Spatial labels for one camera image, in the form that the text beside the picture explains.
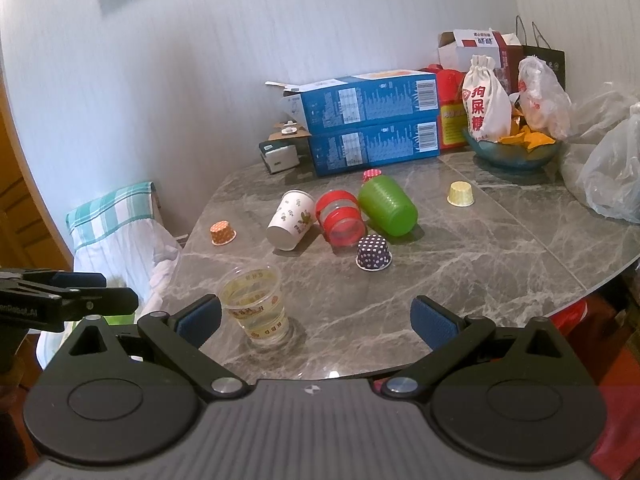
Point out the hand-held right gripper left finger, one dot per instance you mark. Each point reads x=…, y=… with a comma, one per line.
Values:
x=200, y=321

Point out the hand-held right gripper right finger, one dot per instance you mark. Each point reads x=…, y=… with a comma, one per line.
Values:
x=434, y=321

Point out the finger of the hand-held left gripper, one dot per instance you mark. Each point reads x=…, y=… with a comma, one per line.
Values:
x=107, y=302
x=75, y=279

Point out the clear plastic cup yellow print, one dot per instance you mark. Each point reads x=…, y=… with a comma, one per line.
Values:
x=255, y=310

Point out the green plastic cup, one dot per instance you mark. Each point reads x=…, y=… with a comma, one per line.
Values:
x=387, y=206

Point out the red transparent plastic cup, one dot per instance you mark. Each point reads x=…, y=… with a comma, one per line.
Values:
x=340, y=222

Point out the white printed paper cup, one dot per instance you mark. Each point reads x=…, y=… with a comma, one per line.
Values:
x=292, y=220

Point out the white cloth covered chair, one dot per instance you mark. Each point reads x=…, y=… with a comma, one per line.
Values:
x=125, y=260

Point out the teal checked towel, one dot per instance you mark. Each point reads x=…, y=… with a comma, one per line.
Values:
x=112, y=207

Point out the orange cupcake liner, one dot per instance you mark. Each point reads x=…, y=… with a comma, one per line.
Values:
x=222, y=233

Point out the purple dotted cupcake liner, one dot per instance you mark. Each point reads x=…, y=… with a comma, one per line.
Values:
x=373, y=253

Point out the wooden door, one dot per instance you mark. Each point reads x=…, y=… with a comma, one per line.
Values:
x=20, y=195

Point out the yellow cupcake liner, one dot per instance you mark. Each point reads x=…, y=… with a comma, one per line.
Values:
x=461, y=193

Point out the red dotted cupcake liner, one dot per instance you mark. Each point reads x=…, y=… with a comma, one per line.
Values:
x=372, y=175

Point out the red stool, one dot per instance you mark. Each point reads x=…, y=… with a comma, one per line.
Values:
x=612, y=340

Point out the blue glass bowl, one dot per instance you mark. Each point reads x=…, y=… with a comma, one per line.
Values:
x=510, y=156

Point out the small white green box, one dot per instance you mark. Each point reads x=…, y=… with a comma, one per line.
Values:
x=277, y=156

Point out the blue cardboard box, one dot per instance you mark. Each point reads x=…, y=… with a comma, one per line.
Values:
x=375, y=147
x=370, y=100

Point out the red box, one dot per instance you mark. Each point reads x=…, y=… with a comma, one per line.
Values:
x=452, y=115

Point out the orange snack wrappers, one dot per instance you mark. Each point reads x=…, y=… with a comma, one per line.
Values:
x=530, y=137

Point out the small brown cardboard box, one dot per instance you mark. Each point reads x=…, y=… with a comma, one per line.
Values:
x=290, y=131

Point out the white plastic bag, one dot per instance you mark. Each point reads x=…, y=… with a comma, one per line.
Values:
x=617, y=175

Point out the plastic bag with red print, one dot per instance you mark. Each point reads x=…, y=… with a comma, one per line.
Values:
x=542, y=95

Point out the clear plastic bag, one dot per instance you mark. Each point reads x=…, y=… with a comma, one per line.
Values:
x=595, y=115

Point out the white and red carton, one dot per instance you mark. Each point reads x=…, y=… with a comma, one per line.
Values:
x=480, y=42

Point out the dark paper bag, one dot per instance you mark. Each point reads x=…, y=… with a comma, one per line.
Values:
x=550, y=60

